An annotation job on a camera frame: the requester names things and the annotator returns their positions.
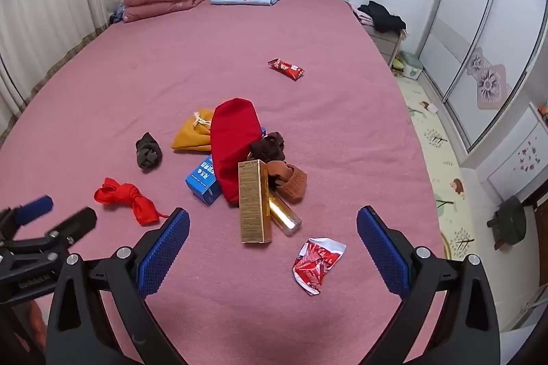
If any white wardrobe with flower decals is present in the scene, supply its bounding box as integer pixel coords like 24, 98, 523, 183
417, 0, 548, 154

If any white nightstand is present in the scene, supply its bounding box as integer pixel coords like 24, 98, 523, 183
364, 24, 403, 66

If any patterned play mat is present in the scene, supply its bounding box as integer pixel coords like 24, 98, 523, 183
391, 65, 476, 263

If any pile of dark clothes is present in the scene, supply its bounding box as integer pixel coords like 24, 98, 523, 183
355, 1, 407, 34

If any crumpled red white wrapper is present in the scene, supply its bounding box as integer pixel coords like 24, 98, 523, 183
292, 237, 347, 296

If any blue cardboard box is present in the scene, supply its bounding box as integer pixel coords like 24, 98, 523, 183
185, 155, 223, 206

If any brown wooden door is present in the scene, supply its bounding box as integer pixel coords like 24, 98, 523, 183
523, 172, 548, 229

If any dark green stool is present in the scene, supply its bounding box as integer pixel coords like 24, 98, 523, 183
487, 195, 527, 250

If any gold bottle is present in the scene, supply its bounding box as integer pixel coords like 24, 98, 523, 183
267, 185, 302, 237

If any orange-brown knitted sock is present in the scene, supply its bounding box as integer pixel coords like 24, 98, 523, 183
266, 160, 308, 203

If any white curtain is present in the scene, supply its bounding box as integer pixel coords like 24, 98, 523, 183
0, 0, 121, 143

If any red cloth pouch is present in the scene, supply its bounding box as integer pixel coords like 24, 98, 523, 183
210, 98, 266, 206

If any red ribbon bundle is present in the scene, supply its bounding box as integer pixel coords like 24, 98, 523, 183
94, 177, 171, 226

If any red snack bar wrapper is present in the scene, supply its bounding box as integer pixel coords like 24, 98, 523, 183
268, 58, 306, 82

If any dark brown sock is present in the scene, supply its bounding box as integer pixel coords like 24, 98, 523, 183
249, 132, 287, 162

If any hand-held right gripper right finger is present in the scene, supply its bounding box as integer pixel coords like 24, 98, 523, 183
356, 206, 501, 365

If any tall gold cardboard box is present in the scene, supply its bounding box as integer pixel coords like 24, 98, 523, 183
238, 159, 273, 243

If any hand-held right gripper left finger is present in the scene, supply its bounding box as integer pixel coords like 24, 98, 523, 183
45, 207, 191, 365

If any dark grey balled sock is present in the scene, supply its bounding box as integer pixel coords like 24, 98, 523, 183
135, 132, 164, 171

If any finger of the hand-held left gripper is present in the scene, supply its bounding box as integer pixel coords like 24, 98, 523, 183
26, 206, 98, 258
0, 195, 54, 239

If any yellow drawstring pouch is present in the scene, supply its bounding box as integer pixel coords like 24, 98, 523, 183
172, 109, 215, 154

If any folded pink quilt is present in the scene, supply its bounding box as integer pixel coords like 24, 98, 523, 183
122, 0, 214, 24

